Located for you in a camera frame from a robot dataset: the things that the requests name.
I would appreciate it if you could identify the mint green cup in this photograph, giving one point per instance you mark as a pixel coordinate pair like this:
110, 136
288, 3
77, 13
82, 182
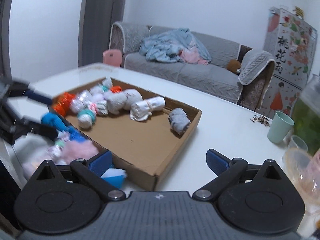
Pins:
280, 127

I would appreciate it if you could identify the pile of seed shells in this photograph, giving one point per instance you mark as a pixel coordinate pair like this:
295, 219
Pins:
262, 120

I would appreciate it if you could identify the white knitted sock roll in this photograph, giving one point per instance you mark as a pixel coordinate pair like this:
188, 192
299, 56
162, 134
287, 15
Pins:
122, 100

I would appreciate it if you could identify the brown plush toy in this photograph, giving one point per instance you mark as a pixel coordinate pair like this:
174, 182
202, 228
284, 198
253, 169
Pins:
234, 66

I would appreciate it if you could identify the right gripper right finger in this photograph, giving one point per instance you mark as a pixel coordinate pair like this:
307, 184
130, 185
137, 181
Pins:
257, 199

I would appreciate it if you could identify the white rolled sock with band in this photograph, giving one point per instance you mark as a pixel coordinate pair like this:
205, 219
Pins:
140, 111

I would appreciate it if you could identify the pink garment on sofa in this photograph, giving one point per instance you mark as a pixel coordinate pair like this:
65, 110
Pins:
192, 55

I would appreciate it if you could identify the green glass jar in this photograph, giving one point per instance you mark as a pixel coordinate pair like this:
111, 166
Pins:
305, 114

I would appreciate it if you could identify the clear glass cup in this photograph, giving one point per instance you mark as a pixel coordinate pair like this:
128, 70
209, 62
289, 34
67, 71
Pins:
297, 146

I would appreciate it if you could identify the pink fluffy sock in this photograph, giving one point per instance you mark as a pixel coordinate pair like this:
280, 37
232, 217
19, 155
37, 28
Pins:
64, 152

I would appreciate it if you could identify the white teal sock roll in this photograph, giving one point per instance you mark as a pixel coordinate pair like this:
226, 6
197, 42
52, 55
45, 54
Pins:
86, 118

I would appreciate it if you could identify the grey sock roll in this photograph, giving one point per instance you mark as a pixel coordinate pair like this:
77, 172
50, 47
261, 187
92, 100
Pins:
178, 121

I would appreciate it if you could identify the shallow cardboard box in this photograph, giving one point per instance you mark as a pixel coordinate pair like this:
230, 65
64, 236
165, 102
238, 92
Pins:
145, 150

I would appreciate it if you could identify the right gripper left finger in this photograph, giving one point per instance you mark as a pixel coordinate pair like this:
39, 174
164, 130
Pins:
60, 199

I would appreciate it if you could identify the clear plastic bowl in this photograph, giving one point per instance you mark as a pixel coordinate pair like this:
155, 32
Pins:
303, 171

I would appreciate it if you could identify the pink plastic child chair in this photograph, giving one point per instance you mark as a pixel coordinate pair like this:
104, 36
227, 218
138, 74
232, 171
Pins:
112, 57

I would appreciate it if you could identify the floral decorated refrigerator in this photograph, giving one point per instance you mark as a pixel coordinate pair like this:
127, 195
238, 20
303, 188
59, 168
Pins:
292, 42

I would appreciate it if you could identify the light blue blanket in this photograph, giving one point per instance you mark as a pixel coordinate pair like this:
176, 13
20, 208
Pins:
165, 47

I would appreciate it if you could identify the orange sock roll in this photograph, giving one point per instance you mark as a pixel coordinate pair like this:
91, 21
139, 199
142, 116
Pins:
62, 106

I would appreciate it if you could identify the grey covered sofa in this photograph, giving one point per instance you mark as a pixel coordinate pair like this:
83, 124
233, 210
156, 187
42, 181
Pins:
247, 89

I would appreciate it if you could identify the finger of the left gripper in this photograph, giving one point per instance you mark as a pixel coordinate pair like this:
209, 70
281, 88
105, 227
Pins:
48, 127
27, 92

